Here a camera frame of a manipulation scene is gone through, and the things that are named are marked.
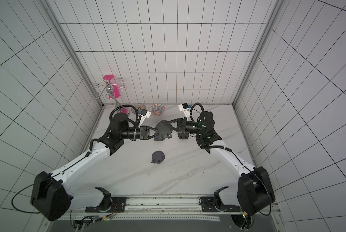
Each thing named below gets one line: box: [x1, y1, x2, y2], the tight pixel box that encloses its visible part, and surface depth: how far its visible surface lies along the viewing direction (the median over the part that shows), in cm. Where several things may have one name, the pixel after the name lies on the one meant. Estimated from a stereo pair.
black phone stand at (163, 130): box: [153, 119, 173, 142], surface depth 67 cm
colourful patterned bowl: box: [149, 103, 166, 116], surface depth 116 cm
